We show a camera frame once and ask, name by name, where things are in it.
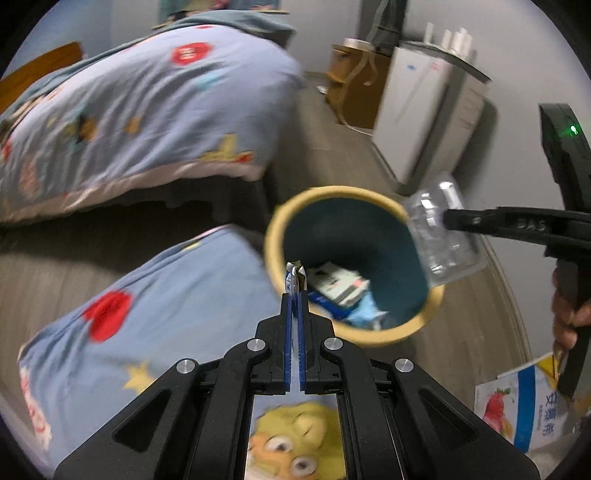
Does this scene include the small white blue wrapper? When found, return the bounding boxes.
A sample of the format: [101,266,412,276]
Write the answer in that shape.
[284,261,308,295]

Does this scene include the blue wet wipes pack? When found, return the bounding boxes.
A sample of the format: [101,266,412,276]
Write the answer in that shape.
[308,291,360,320]

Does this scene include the green Coltalin medicine box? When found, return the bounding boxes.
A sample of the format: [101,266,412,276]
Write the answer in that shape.
[308,262,370,308]

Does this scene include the clear plastic packaging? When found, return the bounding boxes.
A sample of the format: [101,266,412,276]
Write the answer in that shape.
[403,172,487,288]

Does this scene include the yellow rimmed teal trash bin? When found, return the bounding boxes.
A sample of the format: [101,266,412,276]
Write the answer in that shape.
[263,185,445,348]

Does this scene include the person's right hand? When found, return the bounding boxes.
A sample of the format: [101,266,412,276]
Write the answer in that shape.
[551,270,591,363]

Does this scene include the cartoon print blue cushion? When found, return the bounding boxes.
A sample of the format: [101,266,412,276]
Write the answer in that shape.
[17,226,280,470]

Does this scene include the strawberry milk carton box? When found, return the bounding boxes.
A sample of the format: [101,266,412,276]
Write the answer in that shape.
[474,353,578,453]

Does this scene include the white air purifier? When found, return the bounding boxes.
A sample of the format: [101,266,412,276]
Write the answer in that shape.
[372,42,491,196]

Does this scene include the white wifi router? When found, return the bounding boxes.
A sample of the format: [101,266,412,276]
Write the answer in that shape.
[423,22,473,61]

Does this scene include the bed with cartoon duvet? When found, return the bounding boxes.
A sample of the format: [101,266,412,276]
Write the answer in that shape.
[1,10,304,224]

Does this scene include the wooden side cabinet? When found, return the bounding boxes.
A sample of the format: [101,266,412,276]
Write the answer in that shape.
[325,45,392,130]

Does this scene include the black monitor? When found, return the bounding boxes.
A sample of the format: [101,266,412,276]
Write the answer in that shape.
[367,0,408,54]

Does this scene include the wooden headboard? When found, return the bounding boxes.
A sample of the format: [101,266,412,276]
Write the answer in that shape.
[0,42,83,113]

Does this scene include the white charging cable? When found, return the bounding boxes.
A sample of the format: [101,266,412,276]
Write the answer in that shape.
[334,45,378,137]

